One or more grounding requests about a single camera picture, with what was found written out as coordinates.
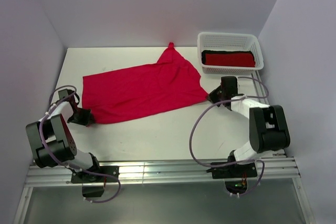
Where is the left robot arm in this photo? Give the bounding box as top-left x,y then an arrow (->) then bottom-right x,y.
26,101 -> 102,182

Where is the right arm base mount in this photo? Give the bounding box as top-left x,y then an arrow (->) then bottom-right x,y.
206,163 -> 257,194

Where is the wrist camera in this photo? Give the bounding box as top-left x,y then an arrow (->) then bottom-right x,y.
58,89 -> 80,109
220,76 -> 238,97

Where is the rolled red t-shirt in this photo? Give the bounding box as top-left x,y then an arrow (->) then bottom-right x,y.
204,52 -> 256,67

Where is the red t-shirt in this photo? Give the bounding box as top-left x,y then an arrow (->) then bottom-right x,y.
82,42 -> 208,124
204,52 -> 256,67

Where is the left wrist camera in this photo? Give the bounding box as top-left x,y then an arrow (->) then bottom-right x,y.
58,89 -> 80,109

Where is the white plastic basket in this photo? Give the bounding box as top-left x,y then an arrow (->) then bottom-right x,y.
197,32 -> 264,74

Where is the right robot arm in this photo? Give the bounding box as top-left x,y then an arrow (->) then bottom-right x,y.
207,87 -> 290,177

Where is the aluminium table frame rail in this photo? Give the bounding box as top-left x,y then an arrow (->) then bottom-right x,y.
13,71 -> 316,224

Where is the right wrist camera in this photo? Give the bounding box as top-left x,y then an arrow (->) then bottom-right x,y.
220,76 -> 238,97

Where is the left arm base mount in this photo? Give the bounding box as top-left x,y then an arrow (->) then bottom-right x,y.
70,166 -> 119,198

